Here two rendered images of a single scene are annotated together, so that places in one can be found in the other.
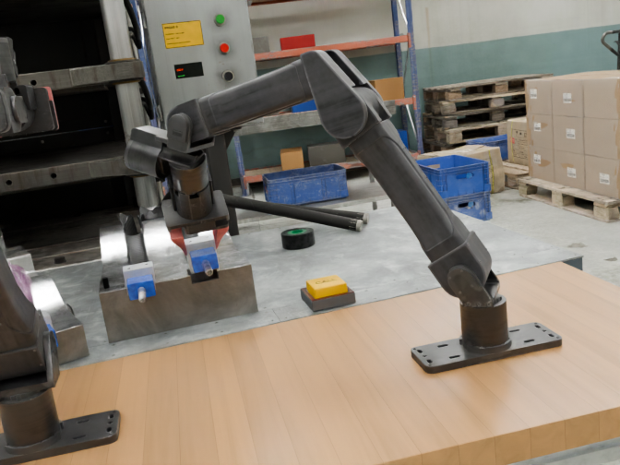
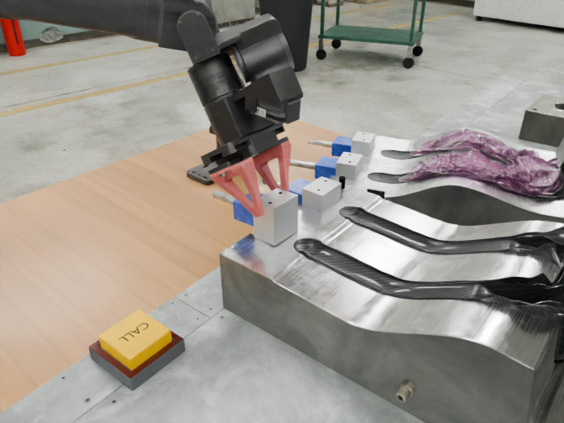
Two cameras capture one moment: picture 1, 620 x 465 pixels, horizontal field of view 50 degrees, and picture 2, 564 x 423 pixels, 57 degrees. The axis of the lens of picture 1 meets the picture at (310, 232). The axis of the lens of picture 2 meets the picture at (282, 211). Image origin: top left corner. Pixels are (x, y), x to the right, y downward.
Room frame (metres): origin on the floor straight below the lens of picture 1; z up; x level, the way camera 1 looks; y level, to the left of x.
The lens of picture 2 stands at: (1.59, -0.16, 1.27)
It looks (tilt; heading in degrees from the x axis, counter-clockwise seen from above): 30 degrees down; 142
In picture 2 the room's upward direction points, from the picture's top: straight up
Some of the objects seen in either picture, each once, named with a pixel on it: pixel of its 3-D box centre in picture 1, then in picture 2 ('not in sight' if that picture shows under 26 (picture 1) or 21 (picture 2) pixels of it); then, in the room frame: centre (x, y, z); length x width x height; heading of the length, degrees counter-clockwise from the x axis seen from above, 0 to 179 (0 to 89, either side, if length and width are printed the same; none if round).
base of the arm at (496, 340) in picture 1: (483, 323); not in sight; (0.85, -0.22, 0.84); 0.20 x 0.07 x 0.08; 100
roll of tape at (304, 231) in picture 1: (298, 238); not in sight; (1.55, 0.03, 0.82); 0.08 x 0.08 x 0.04
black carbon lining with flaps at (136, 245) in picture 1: (160, 236); (443, 251); (1.31, 0.30, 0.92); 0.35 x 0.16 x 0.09; 14
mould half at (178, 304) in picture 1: (169, 256); (446, 293); (1.33, 0.30, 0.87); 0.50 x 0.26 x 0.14; 14
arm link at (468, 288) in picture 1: (473, 279); not in sight; (0.85, -0.21, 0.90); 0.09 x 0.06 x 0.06; 156
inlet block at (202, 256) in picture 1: (204, 261); (248, 206); (1.08, 0.18, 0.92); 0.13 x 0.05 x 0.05; 13
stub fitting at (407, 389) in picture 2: not in sight; (404, 391); (1.38, 0.17, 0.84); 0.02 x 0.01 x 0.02; 104
